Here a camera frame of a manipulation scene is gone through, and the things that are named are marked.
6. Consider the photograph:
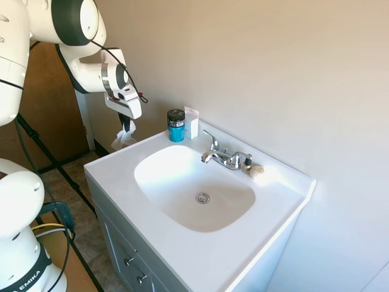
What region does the black C clamp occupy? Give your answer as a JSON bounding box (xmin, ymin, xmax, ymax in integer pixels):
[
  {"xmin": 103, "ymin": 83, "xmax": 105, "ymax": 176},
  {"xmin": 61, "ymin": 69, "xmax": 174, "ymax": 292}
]
[{"xmin": 40, "ymin": 200, "xmax": 77, "ymax": 242}]

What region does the small white box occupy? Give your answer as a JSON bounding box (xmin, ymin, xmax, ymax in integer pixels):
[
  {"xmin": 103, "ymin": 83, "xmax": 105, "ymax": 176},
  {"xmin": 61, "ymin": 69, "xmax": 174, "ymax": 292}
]
[{"xmin": 184, "ymin": 106, "xmax": 201, "ymax": 141}]

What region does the black baseboard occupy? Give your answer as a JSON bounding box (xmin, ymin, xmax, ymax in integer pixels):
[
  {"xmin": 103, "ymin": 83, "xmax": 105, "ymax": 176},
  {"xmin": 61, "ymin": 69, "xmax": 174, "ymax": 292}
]
[{"xmin": 92, "ymin": 139, "xmax": 111, "ymax": 156}]

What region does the white sink countertop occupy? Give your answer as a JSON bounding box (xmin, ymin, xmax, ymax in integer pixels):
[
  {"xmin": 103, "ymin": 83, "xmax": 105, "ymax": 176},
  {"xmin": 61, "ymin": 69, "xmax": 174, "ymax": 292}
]
[{"xmin": 83, "ymin": 119, "xmax": 317, "ymax": 292}]

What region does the black metal table frame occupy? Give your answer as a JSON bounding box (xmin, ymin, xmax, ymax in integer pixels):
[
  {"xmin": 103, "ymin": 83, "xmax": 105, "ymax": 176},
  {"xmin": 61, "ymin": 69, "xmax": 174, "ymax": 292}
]
[{"xmin": 15, "ymin": 111, "xmax": 106, "ymax": 292}]

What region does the beige seashell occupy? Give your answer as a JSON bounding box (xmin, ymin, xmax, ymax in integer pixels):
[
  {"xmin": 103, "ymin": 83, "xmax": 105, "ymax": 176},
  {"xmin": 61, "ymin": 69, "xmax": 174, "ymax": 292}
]
[{"xmin": 248, "ymin": 165, "xmax": 266, "ymax": 178}]

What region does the brown wooden door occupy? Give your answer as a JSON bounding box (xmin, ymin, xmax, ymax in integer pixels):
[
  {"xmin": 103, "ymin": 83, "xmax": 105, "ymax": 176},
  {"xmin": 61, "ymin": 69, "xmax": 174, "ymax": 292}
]
[{"xmin": 15, "ymin": 40, "xmax": 91, "ymax": 172}]

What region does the white tissue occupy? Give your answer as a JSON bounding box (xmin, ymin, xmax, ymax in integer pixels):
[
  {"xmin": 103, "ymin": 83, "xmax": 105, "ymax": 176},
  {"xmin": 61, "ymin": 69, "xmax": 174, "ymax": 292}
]
[{"xmin": 110, "ymin": 121, "xmax": 137, "ymax": 151}]

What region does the teal jar with black lid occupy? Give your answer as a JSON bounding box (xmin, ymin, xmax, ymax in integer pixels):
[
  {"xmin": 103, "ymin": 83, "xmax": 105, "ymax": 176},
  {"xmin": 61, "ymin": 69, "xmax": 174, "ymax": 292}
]
[{"xmin": 166, "ymin": 108, "xmax": 187, "ymax": 143}]

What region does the yellow cable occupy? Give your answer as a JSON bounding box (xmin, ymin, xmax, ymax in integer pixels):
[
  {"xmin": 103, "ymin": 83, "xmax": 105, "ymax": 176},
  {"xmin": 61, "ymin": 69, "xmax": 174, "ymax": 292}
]
[{"xmin": 31, "ymin": 223, "xmax": 67, "ymax": 232}]

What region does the grey vanity cabinet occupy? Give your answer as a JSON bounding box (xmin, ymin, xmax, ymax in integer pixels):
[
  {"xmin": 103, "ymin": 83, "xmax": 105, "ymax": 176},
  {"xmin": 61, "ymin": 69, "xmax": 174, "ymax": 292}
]
[{"xmin": 85, "ymin": 175, "xmax": 300, "ymax": 292}]

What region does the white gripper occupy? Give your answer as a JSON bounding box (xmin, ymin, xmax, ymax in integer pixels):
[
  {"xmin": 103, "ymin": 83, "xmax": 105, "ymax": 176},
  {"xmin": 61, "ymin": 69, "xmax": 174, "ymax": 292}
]
[{"xmin": 104, "ymin": 91, "xmax": 143, "ymax": 134}]

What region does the chrome two-handle faucet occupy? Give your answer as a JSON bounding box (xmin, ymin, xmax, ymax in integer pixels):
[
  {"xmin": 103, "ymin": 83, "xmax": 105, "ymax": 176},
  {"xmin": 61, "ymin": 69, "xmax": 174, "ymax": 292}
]
[{"xmin": 200, "ymin": 130, "xmax": 253, "ymax": 172}]

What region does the small bottle with black cap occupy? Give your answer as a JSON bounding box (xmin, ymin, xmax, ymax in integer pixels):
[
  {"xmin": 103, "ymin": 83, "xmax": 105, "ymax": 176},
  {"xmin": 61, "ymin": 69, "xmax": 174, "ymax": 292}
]
[{"xmin": 241, "ymin": 153, "xmax": 253, "ymax": 174}]

